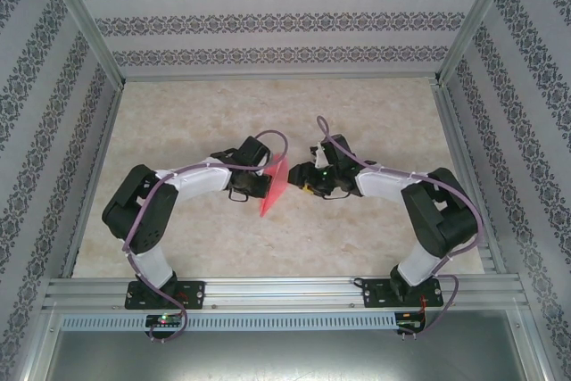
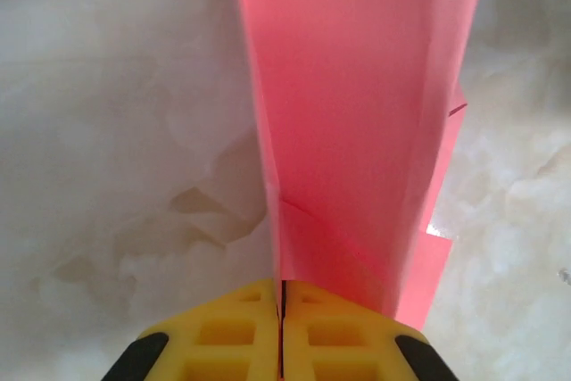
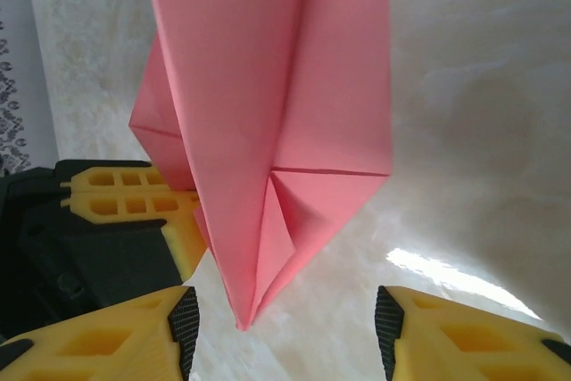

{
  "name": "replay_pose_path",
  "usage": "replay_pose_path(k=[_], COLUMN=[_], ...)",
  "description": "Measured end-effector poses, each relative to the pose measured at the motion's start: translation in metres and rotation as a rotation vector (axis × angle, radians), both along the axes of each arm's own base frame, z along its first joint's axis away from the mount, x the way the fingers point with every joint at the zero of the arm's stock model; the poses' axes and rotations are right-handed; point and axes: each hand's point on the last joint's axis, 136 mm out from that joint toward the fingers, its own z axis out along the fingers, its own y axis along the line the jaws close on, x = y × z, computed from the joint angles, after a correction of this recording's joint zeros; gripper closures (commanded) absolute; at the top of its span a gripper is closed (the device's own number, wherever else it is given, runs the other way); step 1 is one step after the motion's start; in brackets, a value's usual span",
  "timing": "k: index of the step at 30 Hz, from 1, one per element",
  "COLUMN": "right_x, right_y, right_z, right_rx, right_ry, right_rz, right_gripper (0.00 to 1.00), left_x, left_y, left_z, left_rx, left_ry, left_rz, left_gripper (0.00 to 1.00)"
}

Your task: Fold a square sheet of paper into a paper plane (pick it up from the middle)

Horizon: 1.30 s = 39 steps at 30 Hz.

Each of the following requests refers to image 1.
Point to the long aluminium mounting rail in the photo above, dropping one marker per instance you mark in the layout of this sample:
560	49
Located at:
285	289

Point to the aluminium frame post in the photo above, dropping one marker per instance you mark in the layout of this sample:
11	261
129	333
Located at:
540	345
37	345
85	19
478	19

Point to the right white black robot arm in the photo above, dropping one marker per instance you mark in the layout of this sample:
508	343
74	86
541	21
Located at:
383	182

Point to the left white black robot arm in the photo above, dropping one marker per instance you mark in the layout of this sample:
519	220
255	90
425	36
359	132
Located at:
201	178

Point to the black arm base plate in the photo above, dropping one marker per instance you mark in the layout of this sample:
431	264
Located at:
374	294
194	294

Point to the right silver white camera mount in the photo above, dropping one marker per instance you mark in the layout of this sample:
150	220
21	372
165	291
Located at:
320	155

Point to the aluminium side rail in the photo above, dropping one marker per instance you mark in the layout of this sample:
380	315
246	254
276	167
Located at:
465	176
106	131

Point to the small circuit board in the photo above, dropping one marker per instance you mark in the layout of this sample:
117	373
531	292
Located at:
409	324
164	320

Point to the grey sheet metal panel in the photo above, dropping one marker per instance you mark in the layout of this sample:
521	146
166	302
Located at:
285	358

